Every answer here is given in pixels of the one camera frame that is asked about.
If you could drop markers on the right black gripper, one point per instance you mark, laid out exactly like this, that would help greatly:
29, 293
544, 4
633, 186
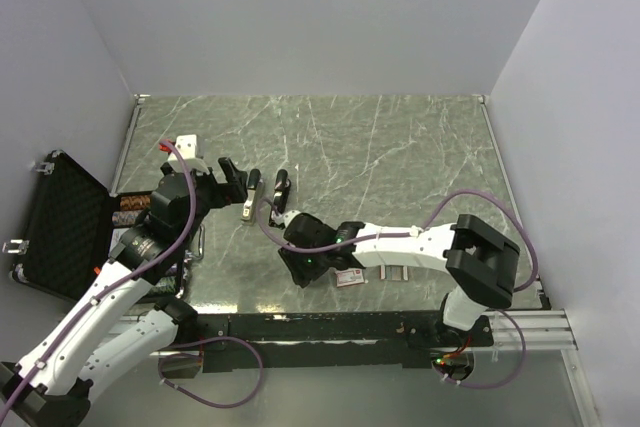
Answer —
300, 272

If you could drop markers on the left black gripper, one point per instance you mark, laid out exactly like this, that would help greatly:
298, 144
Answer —
231, 191

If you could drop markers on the silver stapler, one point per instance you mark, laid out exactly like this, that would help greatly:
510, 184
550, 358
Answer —
255, 188

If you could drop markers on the black stapler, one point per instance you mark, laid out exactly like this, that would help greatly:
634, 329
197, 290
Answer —
281, 192

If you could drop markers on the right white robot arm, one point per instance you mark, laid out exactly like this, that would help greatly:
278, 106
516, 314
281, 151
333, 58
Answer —
482, 261

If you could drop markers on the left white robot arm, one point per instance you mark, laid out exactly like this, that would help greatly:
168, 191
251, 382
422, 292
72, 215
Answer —
57, 382

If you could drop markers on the red white staple box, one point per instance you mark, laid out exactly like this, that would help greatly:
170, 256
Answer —
349, 277

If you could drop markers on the black poker chip case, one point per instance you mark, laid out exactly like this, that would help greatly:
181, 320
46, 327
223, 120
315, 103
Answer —
73, 224

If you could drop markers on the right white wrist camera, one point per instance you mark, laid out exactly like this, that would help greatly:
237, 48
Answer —
280, 217

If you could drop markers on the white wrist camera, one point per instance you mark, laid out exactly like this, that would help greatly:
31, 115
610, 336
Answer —
280, 217
184, 154

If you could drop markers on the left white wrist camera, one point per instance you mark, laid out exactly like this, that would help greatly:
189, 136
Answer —
184, 154

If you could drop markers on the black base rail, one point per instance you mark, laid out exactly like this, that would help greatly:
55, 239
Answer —
291, 340

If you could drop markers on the aluminium frame rail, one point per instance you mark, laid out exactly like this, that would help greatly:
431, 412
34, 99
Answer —
542, 330

